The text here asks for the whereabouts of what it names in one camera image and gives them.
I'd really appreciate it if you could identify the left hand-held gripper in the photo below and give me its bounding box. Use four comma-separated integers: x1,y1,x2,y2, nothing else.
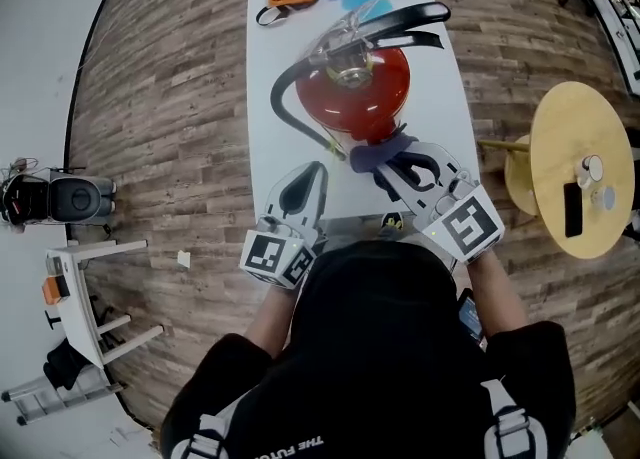
239,161,330,291

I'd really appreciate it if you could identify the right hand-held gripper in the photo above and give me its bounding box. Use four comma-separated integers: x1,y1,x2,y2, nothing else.
374,142,506,266

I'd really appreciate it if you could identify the dark grey cloth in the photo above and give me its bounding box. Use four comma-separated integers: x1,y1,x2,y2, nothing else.
348,122,420,174

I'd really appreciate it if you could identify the red fire extinguisher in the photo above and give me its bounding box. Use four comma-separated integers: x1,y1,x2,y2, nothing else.
270,0,452,161

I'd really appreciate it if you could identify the person's left forearm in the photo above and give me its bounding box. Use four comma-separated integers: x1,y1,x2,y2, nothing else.
244,286,296,361

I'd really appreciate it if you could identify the person's right forearm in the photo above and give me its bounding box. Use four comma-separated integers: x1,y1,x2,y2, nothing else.
465,249,530,338

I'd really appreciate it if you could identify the black device with screen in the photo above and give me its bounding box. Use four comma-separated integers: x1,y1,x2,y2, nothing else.
457,287,486,348

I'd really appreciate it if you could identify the black smartphone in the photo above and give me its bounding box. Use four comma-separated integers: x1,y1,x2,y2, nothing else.
563,181,585,239

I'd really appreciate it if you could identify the round yellow table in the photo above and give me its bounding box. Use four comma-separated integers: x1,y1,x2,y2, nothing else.
477,80,632,261

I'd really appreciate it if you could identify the white mug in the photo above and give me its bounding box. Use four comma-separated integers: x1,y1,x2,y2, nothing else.
574,154,605,191

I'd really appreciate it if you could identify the person in black t-shirt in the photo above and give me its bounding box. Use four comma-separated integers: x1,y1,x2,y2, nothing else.
159,239,576,459

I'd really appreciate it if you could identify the small white cup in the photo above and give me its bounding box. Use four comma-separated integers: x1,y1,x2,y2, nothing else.
590,185,617,211

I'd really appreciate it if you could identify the black metal railing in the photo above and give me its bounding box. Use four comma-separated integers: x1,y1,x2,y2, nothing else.
584,0,640,98

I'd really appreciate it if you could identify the white side table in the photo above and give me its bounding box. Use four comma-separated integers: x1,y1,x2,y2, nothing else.
44,239,165,368

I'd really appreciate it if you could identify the orange box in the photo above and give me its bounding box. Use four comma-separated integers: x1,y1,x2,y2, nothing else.
42,275,71,306

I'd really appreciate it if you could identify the black bag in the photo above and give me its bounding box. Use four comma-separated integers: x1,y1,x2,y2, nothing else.
42,339,94,391

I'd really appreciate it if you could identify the aluminium ladder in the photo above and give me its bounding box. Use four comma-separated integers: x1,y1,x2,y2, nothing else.
1,366,124,427

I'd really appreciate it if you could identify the grey harness strap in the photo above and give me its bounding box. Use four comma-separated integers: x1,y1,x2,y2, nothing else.
479,379,549,459
172,414,231,459

